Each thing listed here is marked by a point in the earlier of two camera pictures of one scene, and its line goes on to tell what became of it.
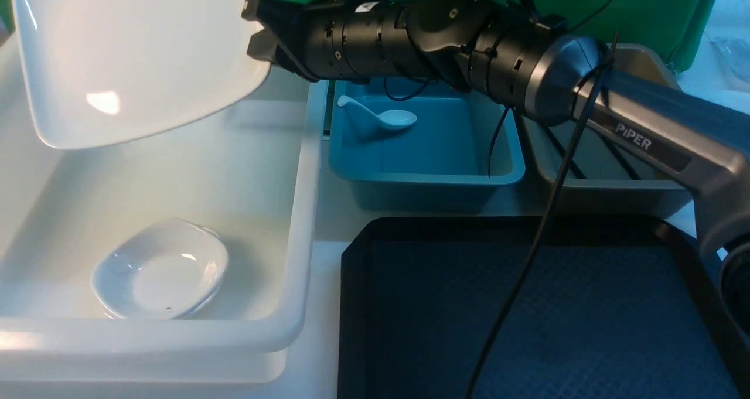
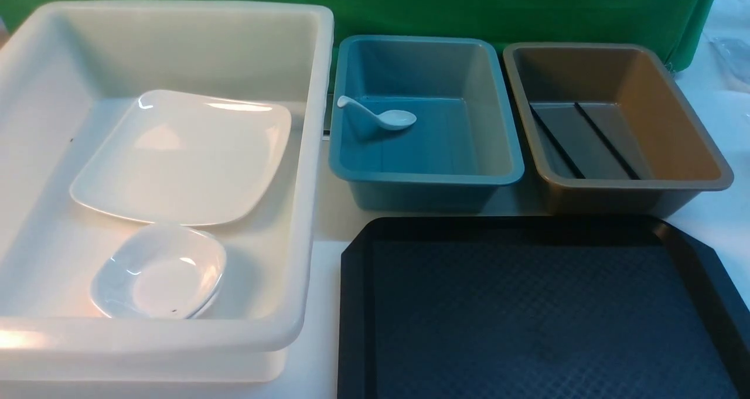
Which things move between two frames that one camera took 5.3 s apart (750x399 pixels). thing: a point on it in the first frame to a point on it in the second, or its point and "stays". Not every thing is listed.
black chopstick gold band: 576,170 stays
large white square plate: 103,58 to 183,157
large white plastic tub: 251,171 stays
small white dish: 168,268 stays
